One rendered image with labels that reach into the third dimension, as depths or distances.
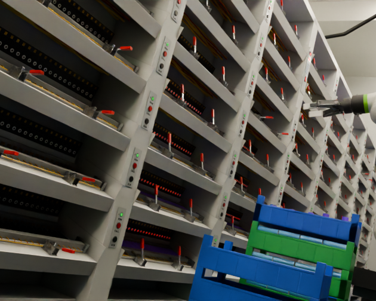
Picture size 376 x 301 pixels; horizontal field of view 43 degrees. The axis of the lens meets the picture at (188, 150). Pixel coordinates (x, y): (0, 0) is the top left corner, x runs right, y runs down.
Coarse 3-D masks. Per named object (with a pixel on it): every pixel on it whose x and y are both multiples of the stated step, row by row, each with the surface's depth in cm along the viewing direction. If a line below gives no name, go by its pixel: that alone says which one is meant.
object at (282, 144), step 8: (248, 120) 224; (256, 120) 230; (248, 128) 254; (256, 128) 233; (264, 128) 240; (256, 136) 266; (264, 136) 244; (272, 136) 251; (280, 136) 275; (272, 144) 256; (280, 144) 263; (288, 144) 272
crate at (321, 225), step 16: (256, 208) 146; (272, 208) 144; (272, 224) 143; (288, 224) 142; (304, 224) 140; (320, 224) 138; (336, 224) 137; (352, 224) 135; (336, 240) 142; (352, 240) 134
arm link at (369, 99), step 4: (364, 96) 224; (368, 96) 223; (372, 96) 222; (364, 100) 223; (368, 100) 222; (372, 100) 221; (364, 104) 223; (368, 104) 222; (364, 108) 224; (368, 108) 223; (368, 112) 225
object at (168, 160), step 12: (156, 132) 188; (168, 132) 193; (156, 144) 171; (168, 144) 170; (180, 144) 204; (156, 156) 161; (168, 156) 168; (180, 156) 186; (168, 168) 169; (180, 168) 175; (192, 168) 191; (204, 168) 212; (192, 180) 185; (204, 180) 192; (216, 180) 208; (216, 192) 204
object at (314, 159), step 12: (324, 72) 349; (336, 72) 345; (312, 96) 348; (324, 108) 341; (300, 120) 347; (312, 120) 343; (324, 132) 337; (300, 144) 342; (324, 144) 339; (300, 156) 340; (312, 156) 336; (300, 180) 335; (312, 180) 331; (312, 192) 329; (288, 204) 334; (300, 204) 331; (312, 204) 332
